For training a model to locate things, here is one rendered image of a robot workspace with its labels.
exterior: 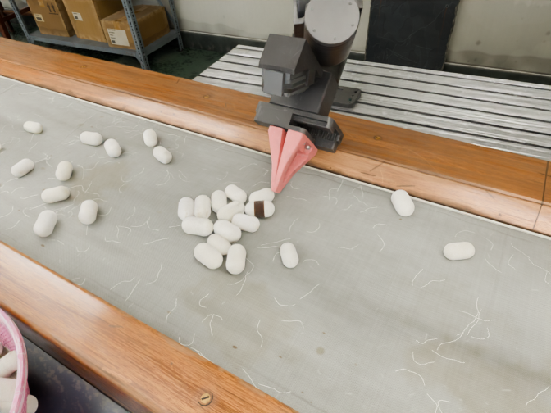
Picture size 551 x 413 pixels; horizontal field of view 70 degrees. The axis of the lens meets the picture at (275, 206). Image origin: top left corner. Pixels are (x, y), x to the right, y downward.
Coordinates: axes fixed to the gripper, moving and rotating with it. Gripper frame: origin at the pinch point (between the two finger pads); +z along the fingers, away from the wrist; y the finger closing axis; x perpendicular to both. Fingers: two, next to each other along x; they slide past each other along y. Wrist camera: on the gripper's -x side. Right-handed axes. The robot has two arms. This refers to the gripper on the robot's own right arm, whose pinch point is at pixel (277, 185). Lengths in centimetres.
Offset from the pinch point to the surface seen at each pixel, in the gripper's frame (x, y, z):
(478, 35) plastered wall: 167, 3, -120
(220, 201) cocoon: -3.5, -5.0, 4.3
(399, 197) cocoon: 3.0, 14.2, -3.5
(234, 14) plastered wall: 160, -144, -111
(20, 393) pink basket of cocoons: -21.6, -5.1, 23.9
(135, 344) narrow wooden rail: -16.3, -0.2, 18.3
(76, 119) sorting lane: 2.9, -42.1, -0.3
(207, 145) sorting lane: 5.2, -15.9, -3.0
